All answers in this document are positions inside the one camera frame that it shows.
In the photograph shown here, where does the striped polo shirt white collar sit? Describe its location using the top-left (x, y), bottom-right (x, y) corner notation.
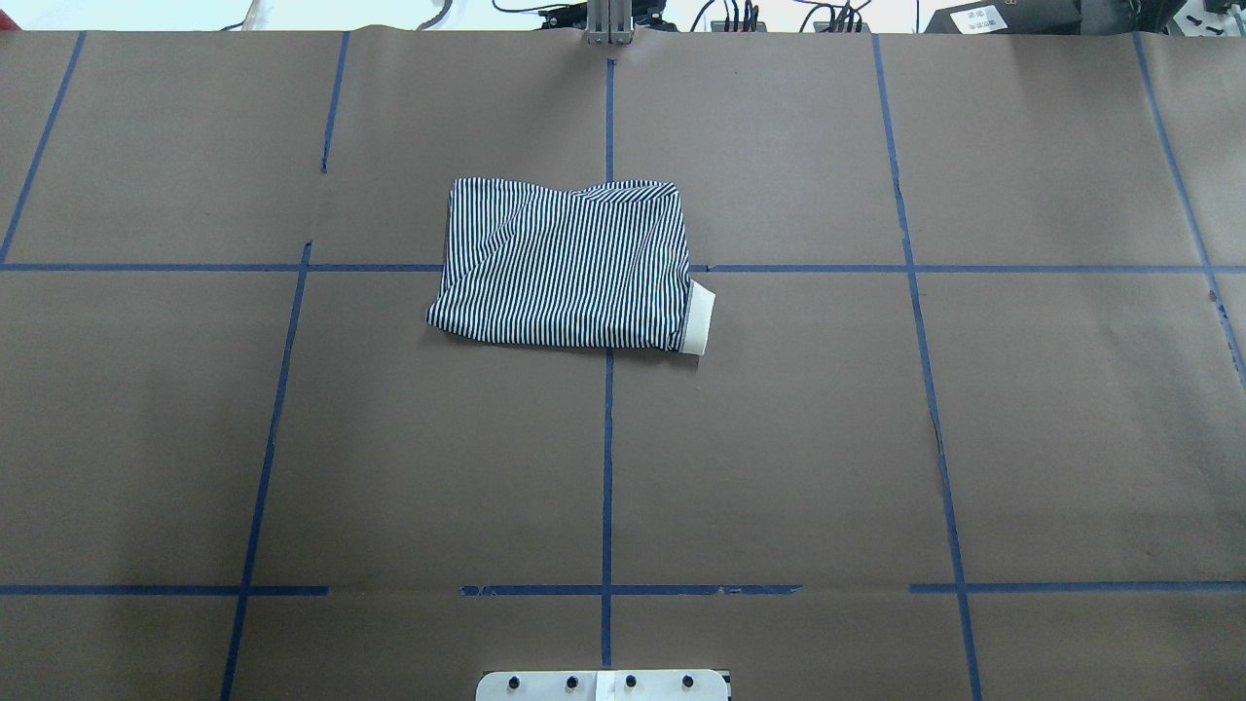
top-left (426, 177), bottom-right (715, 356)

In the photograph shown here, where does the black power strip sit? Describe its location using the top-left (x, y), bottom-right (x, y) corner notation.
top-left (688, 1), bottom-right (868, 34)

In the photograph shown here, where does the black box with label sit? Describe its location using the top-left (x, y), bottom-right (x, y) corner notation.
top-left (920, 1), bottom-right (1082, 36)

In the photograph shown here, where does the aluminium frame post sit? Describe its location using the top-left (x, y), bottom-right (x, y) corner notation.
top-left (583, 0), bottom-right (635, 46)

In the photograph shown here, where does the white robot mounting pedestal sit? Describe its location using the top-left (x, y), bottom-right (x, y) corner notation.
top-left (475, 669), bottom-right (733, 700)

